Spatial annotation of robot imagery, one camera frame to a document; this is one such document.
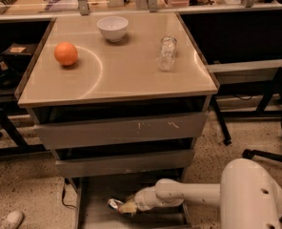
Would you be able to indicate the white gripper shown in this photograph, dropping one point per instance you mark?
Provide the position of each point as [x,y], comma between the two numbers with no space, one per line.
[143,199]

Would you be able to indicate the redbull can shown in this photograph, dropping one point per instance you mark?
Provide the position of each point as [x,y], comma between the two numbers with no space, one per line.
[115,204]

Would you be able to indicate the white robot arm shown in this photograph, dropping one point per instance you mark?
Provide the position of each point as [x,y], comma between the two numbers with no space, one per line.
[247,195]

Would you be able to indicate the grey open bottom drawer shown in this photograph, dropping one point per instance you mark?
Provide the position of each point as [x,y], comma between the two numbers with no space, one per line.
[94,212]

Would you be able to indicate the grey middle drawer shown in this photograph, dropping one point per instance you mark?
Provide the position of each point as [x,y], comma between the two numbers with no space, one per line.
[114,165]

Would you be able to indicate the grey top drawer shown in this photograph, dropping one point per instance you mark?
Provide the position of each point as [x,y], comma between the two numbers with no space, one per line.
[120,130]

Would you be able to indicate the grey drawer cabinet with counter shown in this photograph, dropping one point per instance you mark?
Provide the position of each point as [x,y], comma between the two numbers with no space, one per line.
[115,80]

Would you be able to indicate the black desk leg with caster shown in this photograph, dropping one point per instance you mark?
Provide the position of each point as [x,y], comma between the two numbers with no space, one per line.
[222,123]

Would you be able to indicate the white sneaker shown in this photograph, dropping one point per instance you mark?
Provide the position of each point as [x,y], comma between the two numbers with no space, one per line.
[12,220]

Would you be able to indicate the black office chair base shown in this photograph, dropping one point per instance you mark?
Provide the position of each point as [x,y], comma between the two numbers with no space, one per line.
[250,154]

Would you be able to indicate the orange fruit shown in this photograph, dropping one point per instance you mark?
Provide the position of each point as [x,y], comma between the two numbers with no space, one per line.
[65,53]

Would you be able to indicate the white bowl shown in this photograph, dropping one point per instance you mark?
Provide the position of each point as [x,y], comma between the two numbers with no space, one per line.
[113,28]

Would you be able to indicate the black box with label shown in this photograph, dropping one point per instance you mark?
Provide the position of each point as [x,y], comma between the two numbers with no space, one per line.
[19,55]

